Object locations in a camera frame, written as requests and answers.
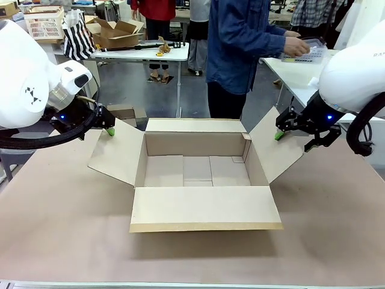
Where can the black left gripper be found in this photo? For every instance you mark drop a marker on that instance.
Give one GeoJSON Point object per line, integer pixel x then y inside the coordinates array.
{"type": "Point", "coordinates": [72, 114]}

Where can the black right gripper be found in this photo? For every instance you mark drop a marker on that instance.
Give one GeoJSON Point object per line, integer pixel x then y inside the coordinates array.
{"type": "Point", "coordinates": [319, 117]}

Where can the clear plastic compartment case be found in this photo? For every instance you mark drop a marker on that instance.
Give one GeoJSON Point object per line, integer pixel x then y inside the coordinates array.
{"type": "Point", "coordinates": [312, 54]}

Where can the large cardboard packing box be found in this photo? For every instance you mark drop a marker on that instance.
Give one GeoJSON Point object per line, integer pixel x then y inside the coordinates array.
{"type": "Point", "coordinates": [204, 207]}

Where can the person right forearm blue sleeve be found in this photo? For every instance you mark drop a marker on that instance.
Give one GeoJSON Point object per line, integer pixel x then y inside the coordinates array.
{"type": "Point", "coordinates": [267, 31]}

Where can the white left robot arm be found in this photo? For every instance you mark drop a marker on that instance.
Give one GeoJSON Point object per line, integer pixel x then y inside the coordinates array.
{"type": "Point", "coordinates": [21, 75]}

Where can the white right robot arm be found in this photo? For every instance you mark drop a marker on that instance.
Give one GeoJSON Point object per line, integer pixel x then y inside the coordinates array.
{"type": "Point", "coordinates": [352, 78]}

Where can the small closed cardboard box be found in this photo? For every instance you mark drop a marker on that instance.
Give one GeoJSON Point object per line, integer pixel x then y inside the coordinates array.
{"type": "Point", "coordinates": [123, 113]}

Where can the open brown cardboard box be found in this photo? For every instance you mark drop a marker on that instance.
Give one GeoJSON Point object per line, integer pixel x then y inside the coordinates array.
{"type": "Point", "coordinates": [117, 34]}

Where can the person right hand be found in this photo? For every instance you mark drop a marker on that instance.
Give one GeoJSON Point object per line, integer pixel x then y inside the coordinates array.
{"type": "Point", "coordinates": [296, 46]}

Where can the person left hand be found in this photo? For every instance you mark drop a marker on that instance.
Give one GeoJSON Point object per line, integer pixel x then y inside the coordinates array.
{"type": "Point", "coordinates": [293, 33]}

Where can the white table with grey legs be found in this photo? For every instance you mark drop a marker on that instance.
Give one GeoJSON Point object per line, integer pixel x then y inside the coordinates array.
{"type": "Point", "coordinates": [297, 75]}

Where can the white table with centre leg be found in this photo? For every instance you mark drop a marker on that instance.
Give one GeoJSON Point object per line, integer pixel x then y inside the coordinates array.
{"type": "Point", "coordinates": [141, 55]}

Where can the yellow tape roll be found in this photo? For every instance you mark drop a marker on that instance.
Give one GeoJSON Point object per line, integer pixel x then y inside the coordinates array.
{"type": "Point", "coordinates": [158, 54]}

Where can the black white striped bag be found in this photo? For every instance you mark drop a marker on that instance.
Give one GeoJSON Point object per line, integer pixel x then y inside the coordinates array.
{"type": "Point", "coordinates": [78, 39]}

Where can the brown paper figure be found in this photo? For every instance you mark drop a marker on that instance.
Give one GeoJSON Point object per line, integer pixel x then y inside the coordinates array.
{"type": "Point", "coordinates": [164, 45]}

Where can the grey stool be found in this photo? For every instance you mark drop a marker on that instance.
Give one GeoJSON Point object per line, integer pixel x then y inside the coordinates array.
{"type": "Point", "coordinates": [15, 155]}

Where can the white plastic basket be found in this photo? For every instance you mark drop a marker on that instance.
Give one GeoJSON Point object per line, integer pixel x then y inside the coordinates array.
{"type": "Point", "coordinates": [45, 27]}

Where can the person in blue denim shirt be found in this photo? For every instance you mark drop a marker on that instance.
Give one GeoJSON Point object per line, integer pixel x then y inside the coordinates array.
{"type": "Point", "coordinates": [231, 45]}

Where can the person in plaid shirt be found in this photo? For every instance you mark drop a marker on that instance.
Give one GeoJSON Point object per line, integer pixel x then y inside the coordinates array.
{"type": "Point", "coordinates": [312, 12]}

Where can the white hanging garment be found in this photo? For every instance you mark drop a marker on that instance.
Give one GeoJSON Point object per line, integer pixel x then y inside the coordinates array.
{"type": "Point", "coordinates": [358, 21]}

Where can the person in red top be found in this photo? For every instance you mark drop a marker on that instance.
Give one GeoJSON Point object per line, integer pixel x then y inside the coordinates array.
{"type": "Point", "coordinates": [156, 9]}

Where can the person in white top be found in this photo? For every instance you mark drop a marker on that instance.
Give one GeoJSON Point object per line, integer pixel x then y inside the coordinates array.
{"type": "Point", "coordinates": [197, 18]}

